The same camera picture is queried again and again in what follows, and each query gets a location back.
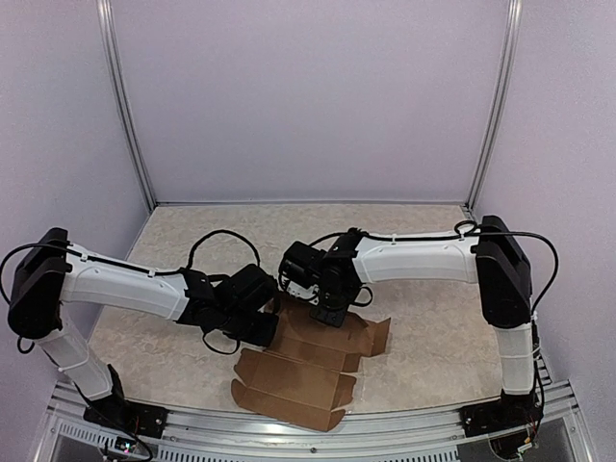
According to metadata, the left aluminium frame post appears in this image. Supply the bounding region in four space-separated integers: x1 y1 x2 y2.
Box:
96 0 158 214

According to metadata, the aluminium frame post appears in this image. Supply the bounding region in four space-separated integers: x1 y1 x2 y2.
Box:
464 0 524 216
96 0 158 214

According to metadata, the right aluminium frame post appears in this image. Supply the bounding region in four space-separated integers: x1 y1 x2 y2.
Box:
464 0 524 216

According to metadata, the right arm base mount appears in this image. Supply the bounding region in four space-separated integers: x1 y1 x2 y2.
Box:
459 391 543 438

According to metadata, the front aluminium rail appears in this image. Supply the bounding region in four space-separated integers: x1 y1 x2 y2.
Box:
45 379 593 462

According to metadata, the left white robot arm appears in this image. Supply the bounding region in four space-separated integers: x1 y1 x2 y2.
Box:
1 227 279 428

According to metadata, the brown cardboard box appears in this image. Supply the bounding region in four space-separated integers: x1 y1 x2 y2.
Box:
231 295 391 432

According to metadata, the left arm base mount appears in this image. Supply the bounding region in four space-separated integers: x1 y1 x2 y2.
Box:
84 365 168 439

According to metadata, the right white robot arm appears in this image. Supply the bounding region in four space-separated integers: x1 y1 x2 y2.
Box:
278 216 535 427

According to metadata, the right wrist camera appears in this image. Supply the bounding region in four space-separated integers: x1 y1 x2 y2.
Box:
283 280 319 305

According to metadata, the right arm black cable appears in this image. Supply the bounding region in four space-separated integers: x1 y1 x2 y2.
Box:
307 220 562 314

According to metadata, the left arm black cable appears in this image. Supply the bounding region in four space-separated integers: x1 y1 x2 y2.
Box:
0 229 264 355

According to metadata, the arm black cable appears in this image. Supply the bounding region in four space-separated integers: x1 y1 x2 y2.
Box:
0 229 264 355
307 220 562 314

